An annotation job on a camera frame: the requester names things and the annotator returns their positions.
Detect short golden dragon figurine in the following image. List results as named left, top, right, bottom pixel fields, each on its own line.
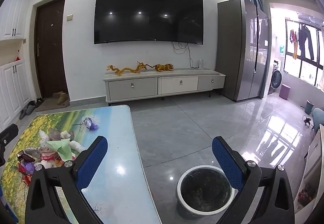
left=137, top=61, right=156, bottom=73

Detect grey double door fridge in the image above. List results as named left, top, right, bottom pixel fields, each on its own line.
left=216, top=0, right=269, bottom=102

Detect long golden dragon figurine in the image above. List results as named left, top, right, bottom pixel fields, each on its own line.
left=106, top=64, right=141, bottom=75

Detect brown printed snack packet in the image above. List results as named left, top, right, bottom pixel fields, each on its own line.
left=17, top=149, right=38, bottom=163

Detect black television cable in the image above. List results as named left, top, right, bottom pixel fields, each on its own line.
left=172, top=42, right=200, bottom=69

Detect white television console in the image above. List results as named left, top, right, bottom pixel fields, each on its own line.
left=102, top=68, right=226, bottom=106

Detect white crumpled tissue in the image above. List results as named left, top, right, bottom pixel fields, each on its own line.
left=70, top=140, right=87, bottom=153

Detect white bin with black liner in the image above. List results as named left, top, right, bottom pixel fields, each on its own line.
left=176, top=165, right=234, bottom=218

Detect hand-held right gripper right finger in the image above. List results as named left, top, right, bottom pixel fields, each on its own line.
left=211, top=136, right=295, bottom=224

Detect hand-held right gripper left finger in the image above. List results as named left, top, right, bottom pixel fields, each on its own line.
left=25, top=135, right=108, bottom=224

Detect blue chair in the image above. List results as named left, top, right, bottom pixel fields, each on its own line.
left=312, top=108, right=324, bottom=136

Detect hanging red yellow clothing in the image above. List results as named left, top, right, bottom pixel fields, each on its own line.
left=289, top=29, right=299, bottom=59

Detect purple foil wrapper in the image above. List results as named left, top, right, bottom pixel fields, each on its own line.
left=83, top=117, right=99, bottom=130

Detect hanging dark pants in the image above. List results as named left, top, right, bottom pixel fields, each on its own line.
left=299, top=24, right=315, bottom=60

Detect green paper sheet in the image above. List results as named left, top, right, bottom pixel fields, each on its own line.
left=46, top=138, right=77, bottom=162

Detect red foil wrapper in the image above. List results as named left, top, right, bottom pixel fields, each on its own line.
left=17, top=163, right=32, bottom=186

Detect dark brown door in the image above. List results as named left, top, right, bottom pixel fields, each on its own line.
left=34, top=0, right=69, bottom=100

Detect red and pink packet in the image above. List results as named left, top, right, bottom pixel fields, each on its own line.
left=38, top=153, right=74, bottom=168

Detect golden tiger figurine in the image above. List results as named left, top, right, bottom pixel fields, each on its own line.
left=155, top=63, right=175, bottom=72

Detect white side cabinet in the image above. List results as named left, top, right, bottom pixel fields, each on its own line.
left=295, top=124, right=324, bottom=215

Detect brown doormat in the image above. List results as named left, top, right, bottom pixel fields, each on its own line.
left=35, top=99, right=70, bottom=112

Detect black framed window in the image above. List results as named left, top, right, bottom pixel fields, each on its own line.
left=283, top=13, right=324, bottom=91

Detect purple stool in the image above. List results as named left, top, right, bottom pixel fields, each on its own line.
left=280, top=84, right=291, bottom=100

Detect white wall cabinet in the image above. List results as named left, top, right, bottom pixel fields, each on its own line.
left=0, top=0, right=32, bottom=42

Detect black wall television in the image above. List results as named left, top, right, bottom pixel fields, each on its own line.
left=94, top=0, right=204, bottom=45

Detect clear plastic bag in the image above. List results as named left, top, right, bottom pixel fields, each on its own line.
left=39, top=128, right=76, bottom=149

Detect grey washing machine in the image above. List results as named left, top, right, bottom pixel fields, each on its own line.
left=270, top=61, right=282, bottom=95

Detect small purple wrapper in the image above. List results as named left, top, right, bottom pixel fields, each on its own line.
left=20, top=162, right=35, bottom=174

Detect white floor cabinet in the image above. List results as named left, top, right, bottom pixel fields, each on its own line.
left=0, top=59, right=32, bottom=126

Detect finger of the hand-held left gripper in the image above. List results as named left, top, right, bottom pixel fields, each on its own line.
left=0, top=124, right=19, bottom=167

